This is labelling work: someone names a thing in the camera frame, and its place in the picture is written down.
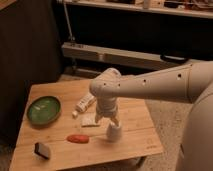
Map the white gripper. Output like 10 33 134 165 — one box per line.
95 98 119 127

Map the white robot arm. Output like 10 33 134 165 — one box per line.
90 61 213 171

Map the green ceramic plate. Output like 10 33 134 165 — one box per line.
26 96 61 126

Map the black white eraser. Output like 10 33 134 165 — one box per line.
34 142 51 159

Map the white tube bottle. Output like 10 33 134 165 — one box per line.
75 92 96 113

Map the small white cube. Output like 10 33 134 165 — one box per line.
72 111 78 118

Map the red orange carrot toy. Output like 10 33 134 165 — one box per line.
67 134 89 144

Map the wooden table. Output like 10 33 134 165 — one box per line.
9 80 163 171

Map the grey metal bench beam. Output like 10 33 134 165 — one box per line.
61 42 197 70

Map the grey metal stand pole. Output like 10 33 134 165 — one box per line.
62 0 75 46

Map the wooden wall shelf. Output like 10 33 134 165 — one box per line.
56 0 213 19

